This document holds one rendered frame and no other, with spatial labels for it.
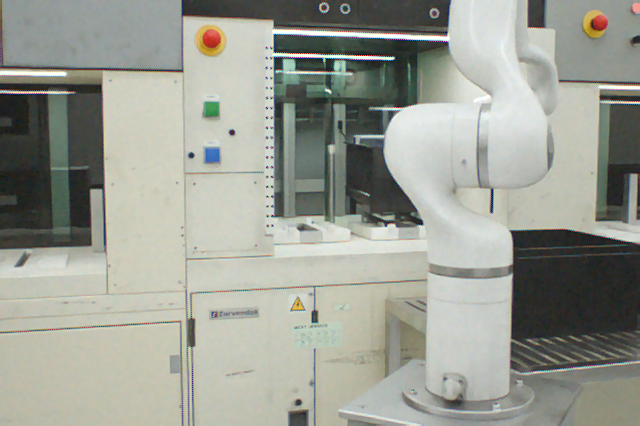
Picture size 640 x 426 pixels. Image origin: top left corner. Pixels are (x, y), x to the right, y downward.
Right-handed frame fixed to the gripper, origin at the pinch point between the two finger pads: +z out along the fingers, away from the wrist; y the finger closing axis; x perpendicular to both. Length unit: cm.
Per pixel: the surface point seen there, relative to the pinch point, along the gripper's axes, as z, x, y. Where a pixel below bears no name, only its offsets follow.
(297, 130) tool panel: 92, -2, -10
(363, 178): 28.8, -15.8, -10.6
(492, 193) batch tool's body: 3.9, -18.8, 14.1
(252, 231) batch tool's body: 4, -26, -47
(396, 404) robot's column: -66, -43, -43
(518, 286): -41, -33, -7
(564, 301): -42, -36, 2
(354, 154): 36.2, -9.5, -10.4
